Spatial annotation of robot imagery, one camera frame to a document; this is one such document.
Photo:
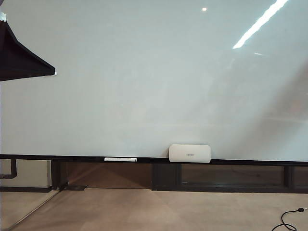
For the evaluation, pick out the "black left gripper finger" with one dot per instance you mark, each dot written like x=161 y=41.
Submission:
x=16 y=62

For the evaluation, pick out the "black whiteboard tray ledge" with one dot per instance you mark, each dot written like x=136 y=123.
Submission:
x=72 y=158

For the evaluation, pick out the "pale glass whiteboard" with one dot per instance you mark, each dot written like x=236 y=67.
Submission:
x=132 y=72

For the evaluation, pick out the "white marker pen black cap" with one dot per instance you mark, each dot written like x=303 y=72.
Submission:
x=119 y=159

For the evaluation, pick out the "white rounded whiteboard eraser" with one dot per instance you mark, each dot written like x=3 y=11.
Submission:
x=186 y=152

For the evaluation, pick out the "black power plug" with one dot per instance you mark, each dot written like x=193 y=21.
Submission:
x=300 y=210

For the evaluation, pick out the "black bent pipe frame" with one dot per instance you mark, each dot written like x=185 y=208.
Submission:
x=14 y=168

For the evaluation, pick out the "dark frame under whiteboard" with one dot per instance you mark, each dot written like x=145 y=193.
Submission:
x=164 y=178

